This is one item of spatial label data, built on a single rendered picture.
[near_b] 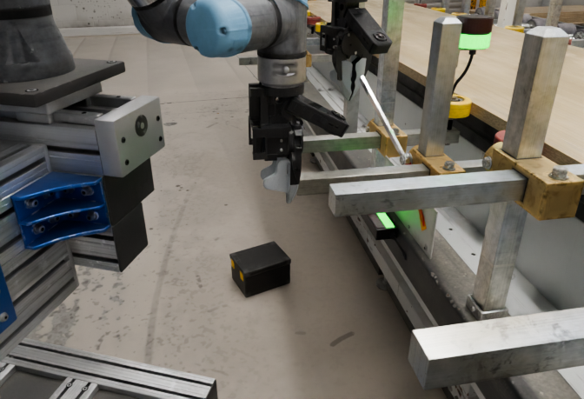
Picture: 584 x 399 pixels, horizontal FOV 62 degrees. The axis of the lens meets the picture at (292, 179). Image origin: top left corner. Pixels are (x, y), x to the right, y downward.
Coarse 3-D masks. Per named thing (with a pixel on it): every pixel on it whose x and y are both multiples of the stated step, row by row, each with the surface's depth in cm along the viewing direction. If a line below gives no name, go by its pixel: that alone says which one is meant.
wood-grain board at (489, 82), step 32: (320, 0) 326; (416, 32) 201; (512, 32) 201; (416, 64) 145; (480, 64) 145; (512, 64) 145; (576, 64) 145; (480, 96) 114; (576, 96) 114; (576, 128) 94; (576, 160) 80
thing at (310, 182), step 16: (480, 160) 90; (304, 176) 83; (320, 176) 83; (336, 176) 83; (352, 176) 83; (368, 176) 84; (384, 176) 85; (400, 176) 85; (416, 176) 86; (304, 192) 83; (320, 192) 84
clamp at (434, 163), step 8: (408, 152) 95; (416, 152) 91; (416, 160) 91; (424, 160) 88; (432, 160) 87; (440, 160) 87; (448, 160) 87; (432, 168) 85; (440, 168) 84; (456, 168) 84
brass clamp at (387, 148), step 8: (368, 128) 117; (376, 128) 111; (384, 128) 111; (392, 128) 111; (384, 136) 107; (400, 136) 106; (384, 144) 107; (392, 144) 107; (400, 144) 107; (384, 152) 107; (392, 152) 107
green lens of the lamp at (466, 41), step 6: (462, 36) 80; (468, 36) 80; (474, 36) 79; (480, 36) 79; (486, 36) 80; (462, 42) 81; (468, 42) 80; (474, 42) 80; (480, 42) 80; (486, 42) 80; (468, 48) 80; (474, 48) 80; (480, 48) 80; (486, 48) 81
